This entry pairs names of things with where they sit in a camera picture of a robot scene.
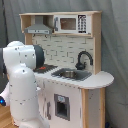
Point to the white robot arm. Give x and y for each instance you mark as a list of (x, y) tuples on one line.
[(18, 61)]

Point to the small metal pot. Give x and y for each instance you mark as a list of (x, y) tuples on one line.
[(69, 74)]

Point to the grey toy sink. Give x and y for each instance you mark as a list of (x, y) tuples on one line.
[(81, 75)]

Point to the grey range hood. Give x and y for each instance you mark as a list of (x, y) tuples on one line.
[(38, 27)]

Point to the black toy faucet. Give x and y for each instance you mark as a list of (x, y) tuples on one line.
[(81, 64)]

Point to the toy microwave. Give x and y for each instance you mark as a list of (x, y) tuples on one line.
[(73, 24)]

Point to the black toy stovetop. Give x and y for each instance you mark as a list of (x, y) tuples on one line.
[(45, 68)]

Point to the wooden toy kitchen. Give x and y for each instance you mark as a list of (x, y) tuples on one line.
[(73, 85)]

